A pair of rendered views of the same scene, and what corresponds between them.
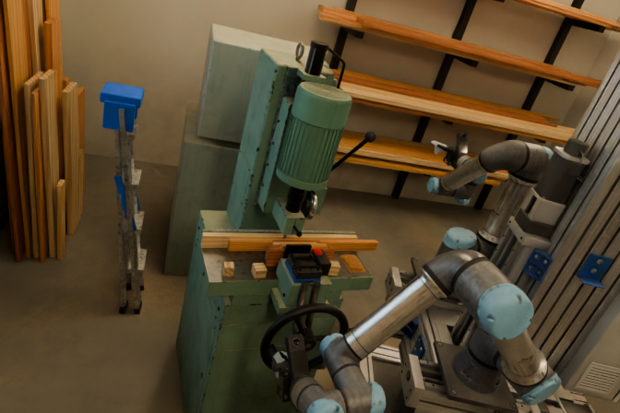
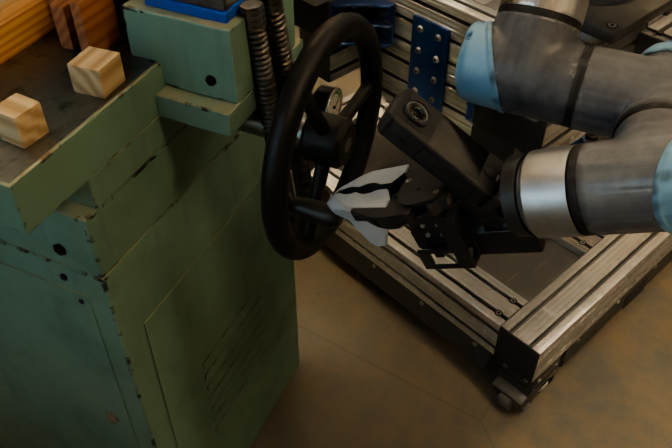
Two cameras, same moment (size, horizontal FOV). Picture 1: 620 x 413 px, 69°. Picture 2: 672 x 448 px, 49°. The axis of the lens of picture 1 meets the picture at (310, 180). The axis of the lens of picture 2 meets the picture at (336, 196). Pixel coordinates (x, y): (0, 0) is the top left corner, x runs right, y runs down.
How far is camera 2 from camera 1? 0.79 m
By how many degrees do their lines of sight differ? 35
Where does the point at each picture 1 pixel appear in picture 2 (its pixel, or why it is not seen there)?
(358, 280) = not seen: outside the picture
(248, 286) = (107, 127)
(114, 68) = not seen: outside the picture
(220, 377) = (163, 382)
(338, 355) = (542, 55)
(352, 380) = (636, 70)
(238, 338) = (152, 275)
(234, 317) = (120, 233)
